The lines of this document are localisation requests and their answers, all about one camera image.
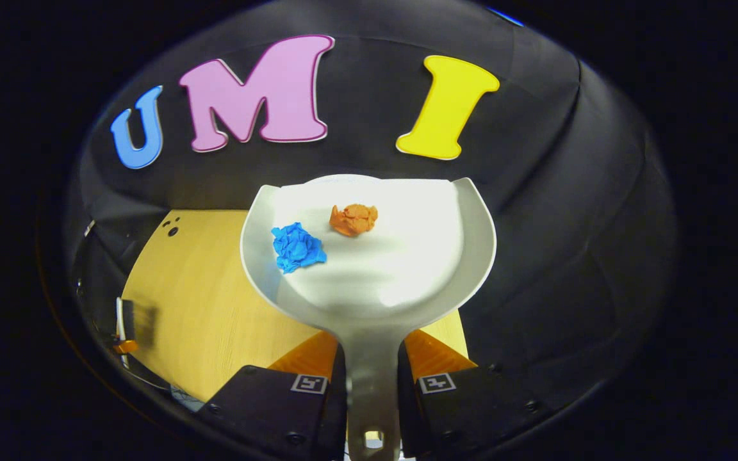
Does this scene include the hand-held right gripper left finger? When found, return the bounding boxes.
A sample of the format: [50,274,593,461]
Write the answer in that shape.
[196,330,349,461]

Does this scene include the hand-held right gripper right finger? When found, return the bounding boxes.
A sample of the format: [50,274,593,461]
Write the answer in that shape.
[398,328,568,458]

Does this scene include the white plastic dustpan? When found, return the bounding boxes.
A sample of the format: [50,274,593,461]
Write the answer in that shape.
[240,173,498,461]

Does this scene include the blue paper ball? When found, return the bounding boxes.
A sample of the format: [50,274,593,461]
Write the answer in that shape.
[270,222,329,275]

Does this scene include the small white broom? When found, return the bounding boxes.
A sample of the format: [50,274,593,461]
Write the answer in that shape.
[115,296,160,369]

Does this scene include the orange paper ball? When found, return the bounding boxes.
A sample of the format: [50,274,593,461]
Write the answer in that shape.
[329,203,379,238]

